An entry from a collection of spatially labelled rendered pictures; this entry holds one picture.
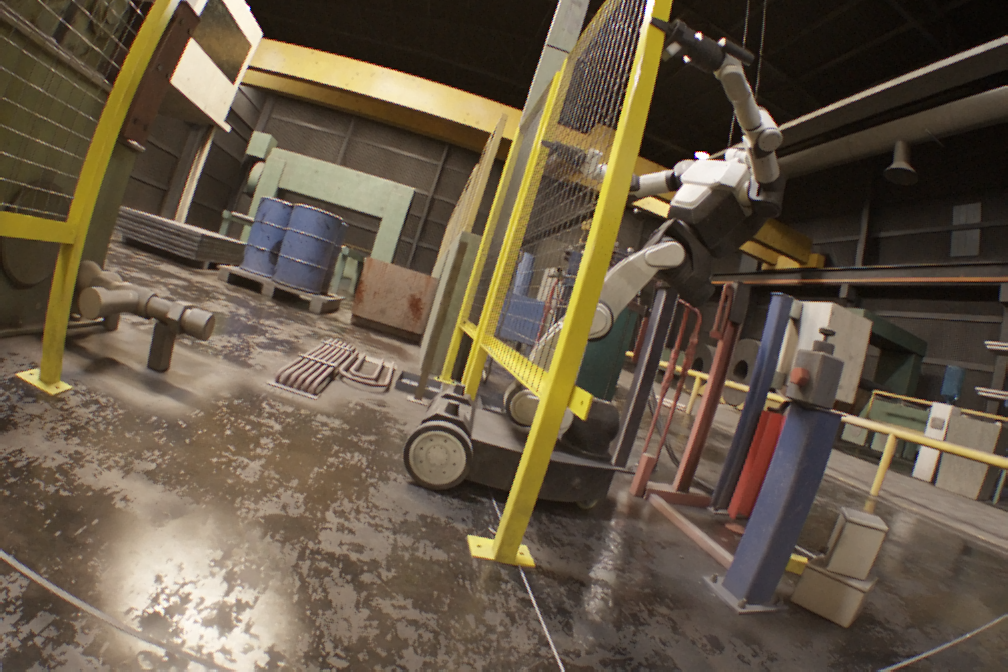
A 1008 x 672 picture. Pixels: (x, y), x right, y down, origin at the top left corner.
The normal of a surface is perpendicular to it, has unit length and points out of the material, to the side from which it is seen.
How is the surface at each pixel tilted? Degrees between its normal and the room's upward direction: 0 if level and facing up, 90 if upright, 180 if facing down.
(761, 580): 90
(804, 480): 90
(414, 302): 90
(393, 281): 90
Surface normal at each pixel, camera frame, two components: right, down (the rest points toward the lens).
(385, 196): 0.17, 0.01
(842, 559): -0.51, -0.18
